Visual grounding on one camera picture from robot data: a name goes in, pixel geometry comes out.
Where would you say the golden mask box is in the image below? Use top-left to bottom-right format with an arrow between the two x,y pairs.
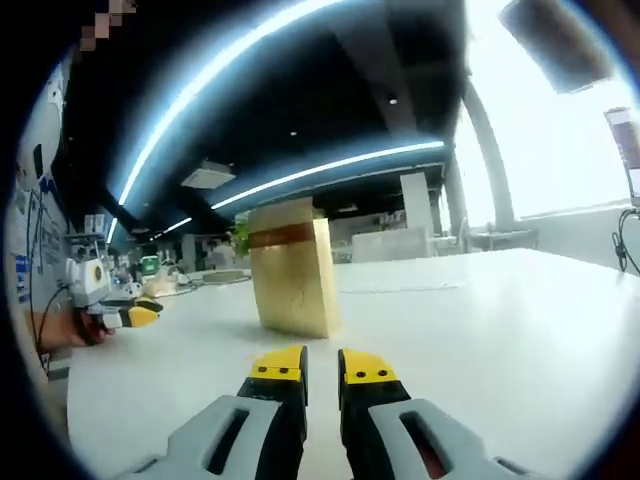
247,195 -> 342,341

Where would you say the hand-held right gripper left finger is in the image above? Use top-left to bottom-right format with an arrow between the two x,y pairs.
115,343 -> 309,480

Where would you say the white table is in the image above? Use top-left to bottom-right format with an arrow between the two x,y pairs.
66,247 -> 640,480

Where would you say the dark hanging panel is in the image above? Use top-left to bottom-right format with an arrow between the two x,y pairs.
498,0 -> 614,95

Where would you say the green plant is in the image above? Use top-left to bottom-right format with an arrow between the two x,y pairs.
232,220 -> 252,259

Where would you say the white pillar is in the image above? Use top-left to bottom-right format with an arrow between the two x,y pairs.
399,172 -> 435,261

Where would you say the black cable at window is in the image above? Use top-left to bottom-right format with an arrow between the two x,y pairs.
610,207 -> 640,276

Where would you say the person's left hand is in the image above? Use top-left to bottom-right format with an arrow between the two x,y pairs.
74,308 -> 121,347

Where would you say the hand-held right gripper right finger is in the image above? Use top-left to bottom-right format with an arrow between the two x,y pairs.
337,348 -> 532,480

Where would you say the ceiling air vent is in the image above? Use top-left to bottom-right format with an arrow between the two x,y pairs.
180,159 -> 236,190

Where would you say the roll-up banner stand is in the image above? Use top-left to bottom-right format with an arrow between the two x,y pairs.
603,105 -> 640,207

